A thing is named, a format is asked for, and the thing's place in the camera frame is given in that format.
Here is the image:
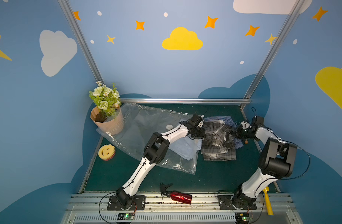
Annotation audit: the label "yellow plastic shovel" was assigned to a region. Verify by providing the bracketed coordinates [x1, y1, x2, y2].
[263, 186, 274, 216]

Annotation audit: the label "aluminium back rail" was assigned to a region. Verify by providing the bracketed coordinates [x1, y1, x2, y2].
[121, 98, 251, 105]

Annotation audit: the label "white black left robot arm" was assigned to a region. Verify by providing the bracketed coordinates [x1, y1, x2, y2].
[115, 114, 205, 210]

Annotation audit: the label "left green circuit board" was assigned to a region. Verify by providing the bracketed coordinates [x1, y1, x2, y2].
[117, 213, 135, 221]

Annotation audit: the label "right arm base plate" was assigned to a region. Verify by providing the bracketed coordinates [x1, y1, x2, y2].
[217, 195, 257, 210]

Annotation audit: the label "yellow smiley sponge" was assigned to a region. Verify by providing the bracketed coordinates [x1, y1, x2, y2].
[98, 144, 115, 161]

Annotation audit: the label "right aluminium frame post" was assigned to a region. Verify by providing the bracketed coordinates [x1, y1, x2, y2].
[244, 0, 305, 100]

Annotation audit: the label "aluminium front rail platform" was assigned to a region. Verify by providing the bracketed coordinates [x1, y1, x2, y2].
[61, 191, 303, 224]

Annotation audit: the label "right green circuit board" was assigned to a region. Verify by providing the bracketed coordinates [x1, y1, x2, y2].
[235, 213, 252, 224]

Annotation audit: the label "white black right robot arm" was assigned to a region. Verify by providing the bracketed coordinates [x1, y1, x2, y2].
[230, 116, 297, 210]

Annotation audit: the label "light blue shirt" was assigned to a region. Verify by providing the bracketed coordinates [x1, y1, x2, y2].
[169, 137, 203, 160]

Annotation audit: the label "clear plastic vacuum bag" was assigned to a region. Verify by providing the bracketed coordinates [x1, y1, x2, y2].
[97, 103, 198, 175]

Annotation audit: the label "red spray bottle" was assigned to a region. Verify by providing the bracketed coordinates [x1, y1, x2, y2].
[160, 183, 192, 205]

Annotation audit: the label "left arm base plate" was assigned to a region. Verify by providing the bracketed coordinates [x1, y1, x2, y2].
[107, 195, 146, 211]

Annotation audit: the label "blue checked shirt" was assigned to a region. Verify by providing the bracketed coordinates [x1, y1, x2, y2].
[205, 116, 244, 149]

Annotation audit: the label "aluminium frame post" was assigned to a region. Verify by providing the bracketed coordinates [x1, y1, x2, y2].
[58, 0, 104, 82]
[244, 0, 305, 100]

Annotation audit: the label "white green artificial flowers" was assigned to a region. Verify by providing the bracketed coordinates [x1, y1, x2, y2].
[89, 81, 121, 118]

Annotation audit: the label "beige faceted flower pot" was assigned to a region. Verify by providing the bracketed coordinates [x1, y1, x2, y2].
[90, 106, 124, 135]

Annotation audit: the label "left aluminium frame post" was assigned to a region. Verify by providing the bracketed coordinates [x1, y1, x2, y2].
[58, 0, 104, 82]

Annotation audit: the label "green circuit board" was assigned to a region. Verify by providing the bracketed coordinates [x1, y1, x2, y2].
[117, 213, 135, 221]
[235, 213, 252, 224]

